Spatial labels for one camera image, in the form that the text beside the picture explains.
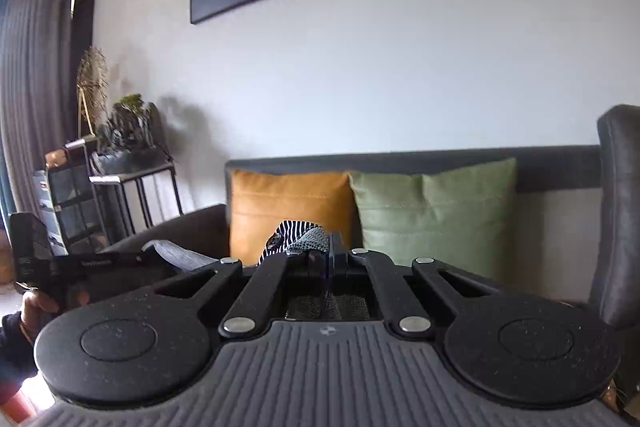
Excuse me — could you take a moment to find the black chair back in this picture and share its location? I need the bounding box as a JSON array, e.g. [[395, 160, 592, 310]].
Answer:
[[587, 104, 640, 400]]

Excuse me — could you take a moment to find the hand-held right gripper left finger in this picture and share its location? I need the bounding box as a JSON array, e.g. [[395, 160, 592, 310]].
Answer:
[[154, 248, 329, 339]]

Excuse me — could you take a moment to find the grey curtain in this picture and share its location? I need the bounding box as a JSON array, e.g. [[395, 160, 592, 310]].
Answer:
[[0, 0, 77, 218]]

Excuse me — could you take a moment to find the black metal side table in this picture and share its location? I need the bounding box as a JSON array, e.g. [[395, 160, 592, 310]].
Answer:
[[87, 147, 183, 239]]

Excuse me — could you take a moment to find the orange cushion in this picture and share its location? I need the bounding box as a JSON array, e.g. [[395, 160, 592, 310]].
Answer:
[[230, 169, 357, 268]]

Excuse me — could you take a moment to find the potted plant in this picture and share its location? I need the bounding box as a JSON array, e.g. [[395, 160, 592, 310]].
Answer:
[[92, 93, 173, 175]]

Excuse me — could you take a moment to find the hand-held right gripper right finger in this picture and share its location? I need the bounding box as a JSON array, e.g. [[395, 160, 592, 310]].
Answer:
[[328, 231, 502, 339]]

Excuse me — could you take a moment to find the person's left hand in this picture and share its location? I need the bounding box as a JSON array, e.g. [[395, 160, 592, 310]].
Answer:
[[20, 291, 63, 348]]

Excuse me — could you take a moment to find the black shelf rack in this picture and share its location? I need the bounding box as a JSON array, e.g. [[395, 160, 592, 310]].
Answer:
[[32, 146, 110, 258]]

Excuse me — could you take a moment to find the dark grey sofa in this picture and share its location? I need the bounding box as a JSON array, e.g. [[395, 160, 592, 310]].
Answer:
[[100, 144, 603, 305]]

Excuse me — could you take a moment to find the green cushion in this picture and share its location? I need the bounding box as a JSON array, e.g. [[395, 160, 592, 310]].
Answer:
[[348, 157, 518, 280]]

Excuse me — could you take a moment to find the black white striped garment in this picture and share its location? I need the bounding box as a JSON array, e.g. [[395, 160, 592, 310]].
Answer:
[[257, 220, 372, 322]]

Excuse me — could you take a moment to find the gold wire ornament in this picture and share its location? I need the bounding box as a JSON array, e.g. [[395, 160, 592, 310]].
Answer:
[[75, 46, 109, 144]]

